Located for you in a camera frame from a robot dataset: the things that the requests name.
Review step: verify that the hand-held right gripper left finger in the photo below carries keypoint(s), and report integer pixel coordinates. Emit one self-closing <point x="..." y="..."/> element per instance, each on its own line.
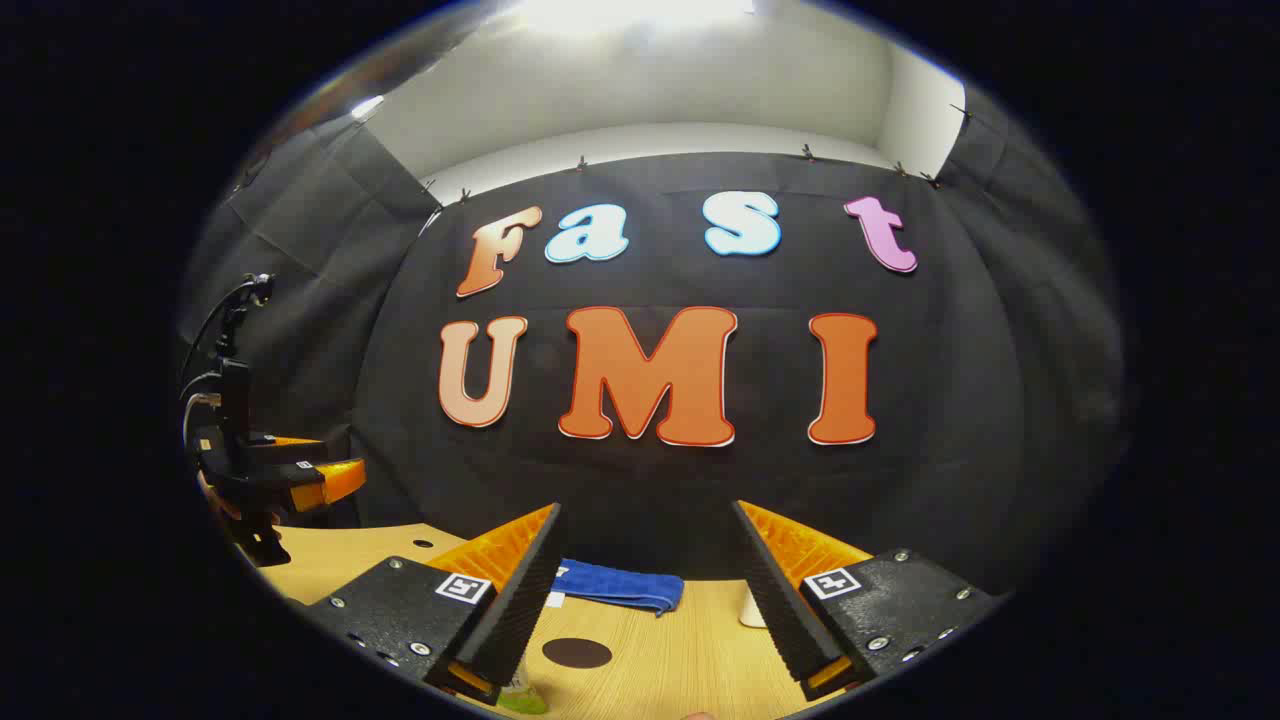
<point x="520" y="600"/>

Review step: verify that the white toaster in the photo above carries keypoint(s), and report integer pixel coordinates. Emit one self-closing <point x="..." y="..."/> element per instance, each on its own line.
<point x="752" y="608"/>

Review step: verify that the black backdrop cloth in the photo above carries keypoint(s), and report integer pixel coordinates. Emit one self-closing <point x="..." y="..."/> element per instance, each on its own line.
<point x="650" y="480"/>

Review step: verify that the dark round coaster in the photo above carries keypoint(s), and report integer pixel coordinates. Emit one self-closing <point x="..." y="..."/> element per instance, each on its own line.
<point x="577" y="653"/>

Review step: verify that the clear water bottle white label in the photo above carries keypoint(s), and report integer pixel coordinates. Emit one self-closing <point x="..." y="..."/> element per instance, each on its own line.
<point x="522" y="695"/>

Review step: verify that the blue towel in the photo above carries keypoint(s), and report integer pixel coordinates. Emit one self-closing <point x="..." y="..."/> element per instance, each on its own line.
<point x="620" y="585"/>

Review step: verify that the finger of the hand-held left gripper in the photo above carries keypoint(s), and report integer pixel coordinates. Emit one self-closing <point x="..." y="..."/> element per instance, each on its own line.
<point x="335" y="482"/>
<point x="300" y="448"/>

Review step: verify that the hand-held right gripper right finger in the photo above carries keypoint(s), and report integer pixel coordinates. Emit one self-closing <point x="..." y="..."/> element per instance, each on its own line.
<point x="780" y="600"/>

